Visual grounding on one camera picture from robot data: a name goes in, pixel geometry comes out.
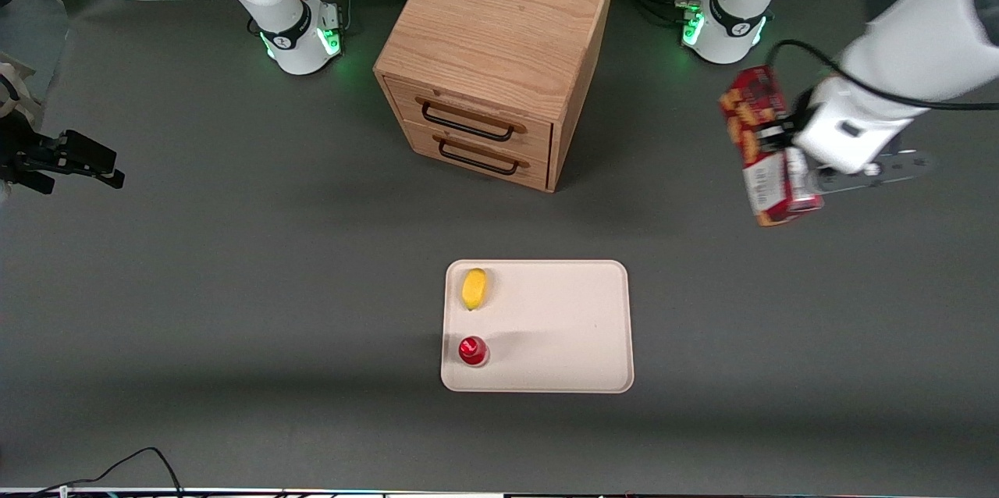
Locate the wooden two-drawer cabinet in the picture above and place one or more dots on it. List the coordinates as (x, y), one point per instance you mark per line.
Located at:
(499, 22)

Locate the red cookie box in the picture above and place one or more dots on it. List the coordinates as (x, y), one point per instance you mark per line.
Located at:
(761, 178)

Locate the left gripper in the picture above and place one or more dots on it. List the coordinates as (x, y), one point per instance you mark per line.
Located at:
(783, 134)

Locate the yellow lemon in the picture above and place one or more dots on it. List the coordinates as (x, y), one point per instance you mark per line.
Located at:
(474, 289)

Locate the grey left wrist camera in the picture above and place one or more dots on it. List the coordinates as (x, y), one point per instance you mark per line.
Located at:
(897, 168)

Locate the beige plastic tray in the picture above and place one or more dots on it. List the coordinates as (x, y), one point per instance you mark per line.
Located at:
(554, 330)

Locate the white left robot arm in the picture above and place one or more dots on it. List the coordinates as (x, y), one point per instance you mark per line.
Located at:
(921, 14)

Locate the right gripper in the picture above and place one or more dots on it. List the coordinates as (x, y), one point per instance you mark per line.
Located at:
(30, 154)

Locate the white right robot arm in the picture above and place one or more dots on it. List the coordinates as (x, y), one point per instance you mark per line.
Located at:
(289, 30)

